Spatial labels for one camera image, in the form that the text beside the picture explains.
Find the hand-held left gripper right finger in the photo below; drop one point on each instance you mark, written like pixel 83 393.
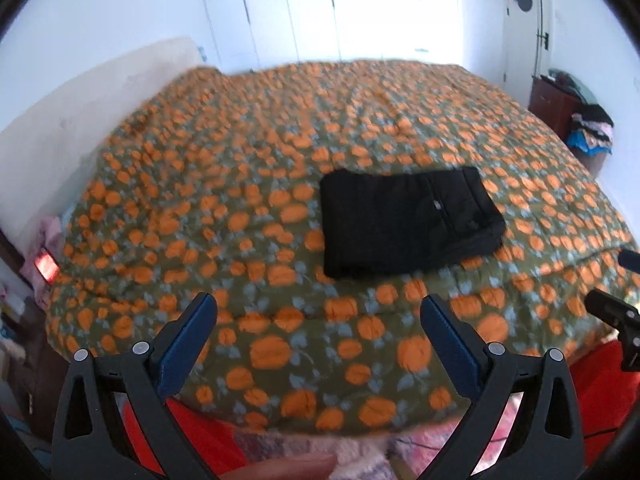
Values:
pixel 452 347

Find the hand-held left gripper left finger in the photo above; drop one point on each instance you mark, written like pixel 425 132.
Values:
pixel 185 347

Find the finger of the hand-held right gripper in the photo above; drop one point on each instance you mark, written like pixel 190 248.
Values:
pixel 630 260
pixel 607 307

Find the black pants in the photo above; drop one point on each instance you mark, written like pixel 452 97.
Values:
pixel 400 220

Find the person's left hand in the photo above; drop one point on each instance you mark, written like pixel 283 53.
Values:
pixel 285 469

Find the person's red clothing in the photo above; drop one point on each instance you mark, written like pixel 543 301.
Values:
pixel 600 400

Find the pile of colourful clothes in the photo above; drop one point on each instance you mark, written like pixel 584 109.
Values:
pixel 592 127

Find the pink fluffy blanket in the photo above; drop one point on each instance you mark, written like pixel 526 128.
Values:
pixel 360 455

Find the dark nightstand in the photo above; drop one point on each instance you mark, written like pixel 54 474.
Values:
pixel 35 375

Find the red glowing device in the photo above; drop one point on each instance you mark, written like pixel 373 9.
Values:
pixel 45 265

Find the orange floral green blanket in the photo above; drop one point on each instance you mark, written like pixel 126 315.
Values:
pixel 225 185

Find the dark wooden cabinet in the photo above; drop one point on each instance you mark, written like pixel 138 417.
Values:
pixel 550 105

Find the pink cloth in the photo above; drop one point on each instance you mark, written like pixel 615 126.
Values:
pixel 49 232

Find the white door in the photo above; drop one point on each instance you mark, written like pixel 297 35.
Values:
pixel 520 50

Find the cream padded headboard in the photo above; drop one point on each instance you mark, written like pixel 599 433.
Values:
pixel 75 110

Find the white wardrobe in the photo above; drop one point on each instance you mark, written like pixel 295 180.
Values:
pixel 300 10

